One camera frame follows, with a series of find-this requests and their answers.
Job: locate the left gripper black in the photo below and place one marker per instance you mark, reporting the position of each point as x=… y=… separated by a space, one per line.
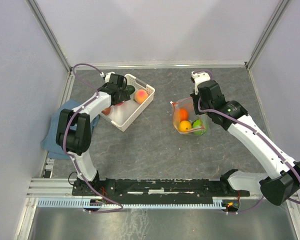
x=124 y=95

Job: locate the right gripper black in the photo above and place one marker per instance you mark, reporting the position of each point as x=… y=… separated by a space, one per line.
x=195 y=98

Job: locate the dark green avocado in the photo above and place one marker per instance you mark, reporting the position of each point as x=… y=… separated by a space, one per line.
x=131 y=89

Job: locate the brown kiwi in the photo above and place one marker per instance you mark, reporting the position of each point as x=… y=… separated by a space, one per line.
x=107 y=111

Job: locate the pink yellow peach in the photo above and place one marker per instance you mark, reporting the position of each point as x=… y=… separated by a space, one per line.
x=140 y=96

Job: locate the green mini watermelon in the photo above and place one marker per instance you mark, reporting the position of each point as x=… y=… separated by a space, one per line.
x=200 y=127

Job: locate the orange fruit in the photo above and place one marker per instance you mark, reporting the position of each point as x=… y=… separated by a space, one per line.
x=182 y=114

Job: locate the clear zip top bag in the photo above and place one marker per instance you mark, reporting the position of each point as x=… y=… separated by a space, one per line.
x=186 y=103

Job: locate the yellow lemon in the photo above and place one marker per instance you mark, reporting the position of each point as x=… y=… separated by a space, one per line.
x=185 y=126

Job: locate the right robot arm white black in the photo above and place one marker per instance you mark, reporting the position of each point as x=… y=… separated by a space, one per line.
x=282 y=178

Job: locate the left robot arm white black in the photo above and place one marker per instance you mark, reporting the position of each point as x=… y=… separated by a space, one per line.
x=74 y=133

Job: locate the white perforated plastic basket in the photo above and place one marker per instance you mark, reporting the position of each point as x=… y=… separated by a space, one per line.
x=122 y=116

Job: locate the blue cloth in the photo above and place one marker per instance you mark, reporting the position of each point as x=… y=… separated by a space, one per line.
x=56 y=151

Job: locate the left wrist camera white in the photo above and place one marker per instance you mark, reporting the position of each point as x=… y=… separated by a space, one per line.
x=106 y=76

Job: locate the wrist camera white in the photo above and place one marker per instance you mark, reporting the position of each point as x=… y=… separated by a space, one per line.
x=200 y=76
x=106 y=76

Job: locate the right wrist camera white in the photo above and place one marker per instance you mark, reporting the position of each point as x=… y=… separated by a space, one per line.
x=200 y=76

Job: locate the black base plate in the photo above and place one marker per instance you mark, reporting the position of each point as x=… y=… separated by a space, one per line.
x=164 y=191

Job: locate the light blue cable duct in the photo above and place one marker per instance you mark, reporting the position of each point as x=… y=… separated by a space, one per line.
x=94 y=204

